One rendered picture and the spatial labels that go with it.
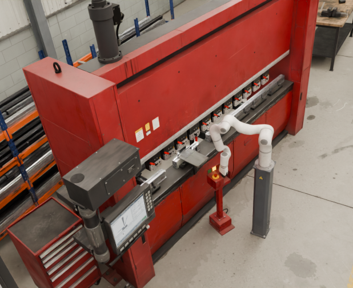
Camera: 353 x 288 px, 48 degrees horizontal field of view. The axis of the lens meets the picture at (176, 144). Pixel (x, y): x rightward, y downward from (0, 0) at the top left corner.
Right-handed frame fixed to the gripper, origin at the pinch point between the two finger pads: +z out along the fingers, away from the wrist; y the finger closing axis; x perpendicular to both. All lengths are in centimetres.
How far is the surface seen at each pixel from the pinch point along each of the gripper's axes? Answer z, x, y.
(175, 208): 22, -57, -10
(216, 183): -2.3, -14.1, 6.1
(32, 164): 12, -160, -157
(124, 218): -82, -136, 49
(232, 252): 70, -21, 44
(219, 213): 52, -8, 5
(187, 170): -12.0, -32.5, -19.8
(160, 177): -17, -63, -24
